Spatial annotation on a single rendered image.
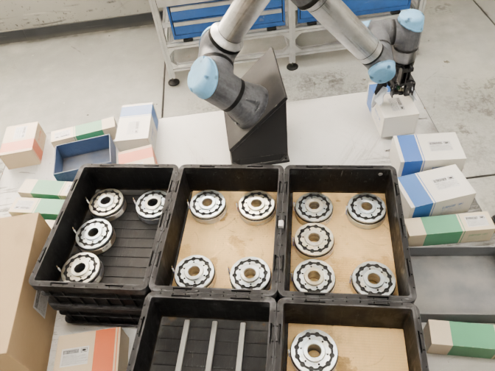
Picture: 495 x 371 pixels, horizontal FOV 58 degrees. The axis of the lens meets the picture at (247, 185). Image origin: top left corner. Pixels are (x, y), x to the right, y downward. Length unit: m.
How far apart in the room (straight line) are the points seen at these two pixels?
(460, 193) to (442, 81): 1.82
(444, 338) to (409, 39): 0.85
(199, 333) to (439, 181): 0.82
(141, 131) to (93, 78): 1.88
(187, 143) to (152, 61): 1.87
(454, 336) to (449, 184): 0.46
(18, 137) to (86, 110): 1.38
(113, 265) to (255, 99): 0.64
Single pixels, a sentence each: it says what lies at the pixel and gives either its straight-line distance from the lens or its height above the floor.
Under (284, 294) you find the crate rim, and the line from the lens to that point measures 1.03.
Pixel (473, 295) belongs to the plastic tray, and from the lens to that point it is 1.36.
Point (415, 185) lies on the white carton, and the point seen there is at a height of 0.79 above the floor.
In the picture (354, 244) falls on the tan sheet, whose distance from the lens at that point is 1.22.
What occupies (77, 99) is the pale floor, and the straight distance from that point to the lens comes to 3.36.
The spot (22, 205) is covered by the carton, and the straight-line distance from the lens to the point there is 1.64.
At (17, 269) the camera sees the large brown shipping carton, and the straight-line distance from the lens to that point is 1.30.
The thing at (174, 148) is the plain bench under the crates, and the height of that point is 0.70.
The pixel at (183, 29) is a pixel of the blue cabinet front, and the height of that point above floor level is 0.38.
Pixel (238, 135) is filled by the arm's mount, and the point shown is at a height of 0.84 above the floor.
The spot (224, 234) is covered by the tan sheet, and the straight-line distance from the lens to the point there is 1.24.
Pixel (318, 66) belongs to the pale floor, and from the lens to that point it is 3.23.
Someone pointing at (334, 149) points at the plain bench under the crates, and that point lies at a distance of 1.62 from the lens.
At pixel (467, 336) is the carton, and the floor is 0.76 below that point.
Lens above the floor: 1.84
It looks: 49 degrees down
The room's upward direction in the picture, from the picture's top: 8 degrees counter-clockwise
